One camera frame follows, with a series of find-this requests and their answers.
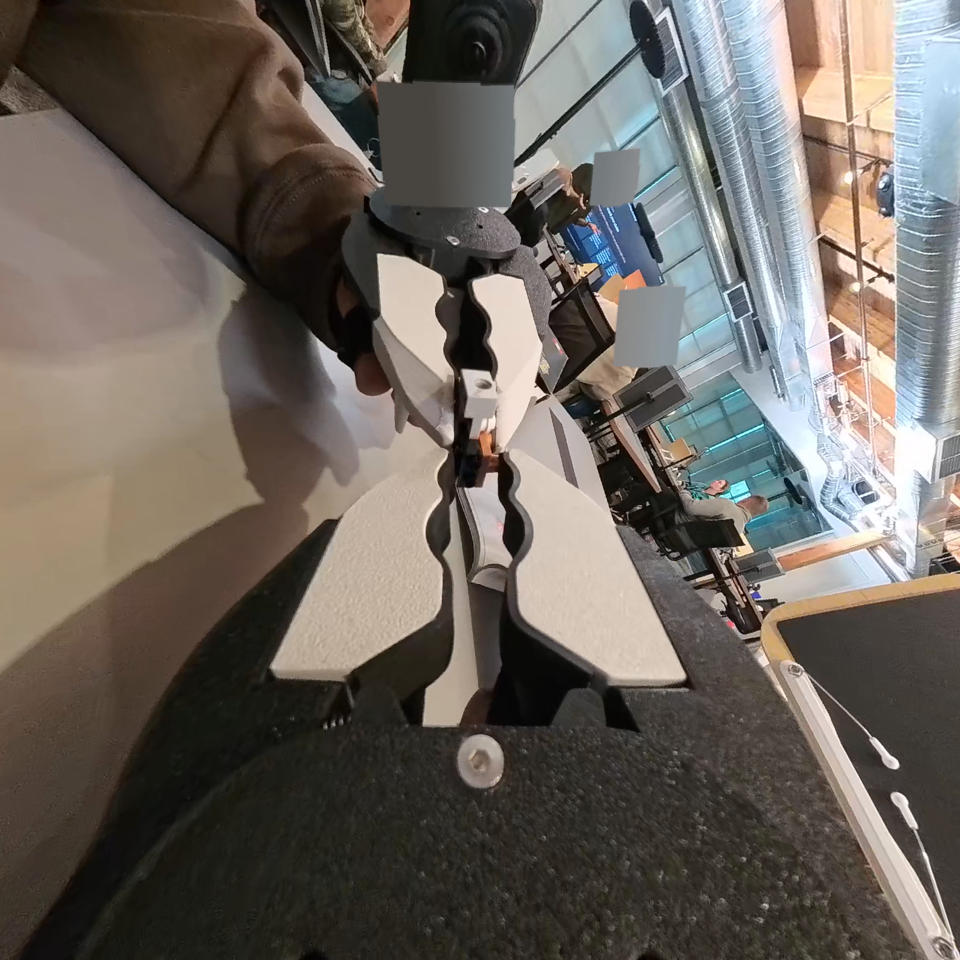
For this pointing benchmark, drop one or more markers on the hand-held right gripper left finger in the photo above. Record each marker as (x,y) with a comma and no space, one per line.
(367,592)

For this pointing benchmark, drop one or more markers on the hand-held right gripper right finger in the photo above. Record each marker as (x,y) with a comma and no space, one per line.
(592,600)

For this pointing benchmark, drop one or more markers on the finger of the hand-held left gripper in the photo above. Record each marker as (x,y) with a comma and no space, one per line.
(409,337)
(514,345)

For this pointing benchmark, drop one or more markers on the orange brick assembly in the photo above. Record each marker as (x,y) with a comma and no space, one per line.
(476,394)

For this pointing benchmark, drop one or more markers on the person's left forearm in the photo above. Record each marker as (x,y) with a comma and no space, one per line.
(225,127)

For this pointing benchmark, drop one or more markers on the grey desk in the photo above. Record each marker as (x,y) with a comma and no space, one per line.
(112,300)

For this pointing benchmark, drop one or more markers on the person's left hand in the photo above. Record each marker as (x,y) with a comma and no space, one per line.
(371,379)

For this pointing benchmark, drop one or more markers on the computer monitor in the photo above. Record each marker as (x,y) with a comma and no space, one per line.
(615,240)

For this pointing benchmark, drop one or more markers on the wood-edged black board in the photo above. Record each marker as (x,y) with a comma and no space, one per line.
(885,675)

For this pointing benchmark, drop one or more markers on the silver air duct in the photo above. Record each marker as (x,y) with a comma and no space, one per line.
(720,187)
(926,262)

